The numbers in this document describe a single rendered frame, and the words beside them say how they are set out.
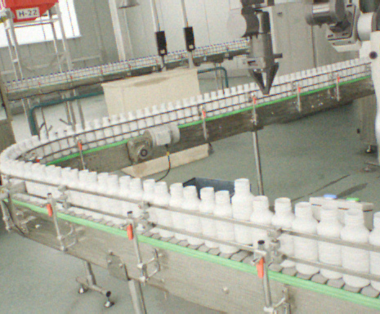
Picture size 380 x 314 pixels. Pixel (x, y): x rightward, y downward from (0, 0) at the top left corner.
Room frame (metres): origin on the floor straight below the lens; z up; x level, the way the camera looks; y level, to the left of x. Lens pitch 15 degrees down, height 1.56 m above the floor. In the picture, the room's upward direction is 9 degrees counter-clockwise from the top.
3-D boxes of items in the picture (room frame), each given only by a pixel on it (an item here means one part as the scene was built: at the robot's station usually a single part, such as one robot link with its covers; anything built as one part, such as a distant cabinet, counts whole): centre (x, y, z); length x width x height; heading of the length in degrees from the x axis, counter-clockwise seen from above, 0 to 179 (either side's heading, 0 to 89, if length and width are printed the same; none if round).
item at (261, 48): (1.13, -0.23, 1.51); 0.10 x 0.07 x 0.07; 137
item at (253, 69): (1.13, -0.24, 1.44); 0.07 x 0.07 x 0.09; 47
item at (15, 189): (1.78, 0.78, 0.96); 0.23 x 0.10 x 0.27; 136
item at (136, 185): (1.31, 0.18, 1.08); 0.06 x 0.06 x 0.17
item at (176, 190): (1.20, 0.05, 1.08); 0.06 x 0.06 x 0.17
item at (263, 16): (1.12, -0.23, 1.57); 0.07 x 0.06 x 0.07; 136
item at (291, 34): (7.32, -1.87, 0.96); 0.82 x 0.50 x 1.91; 118
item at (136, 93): (5.71, 0.32, 0.59); 1.10 x 0.62 x 1.18; 118
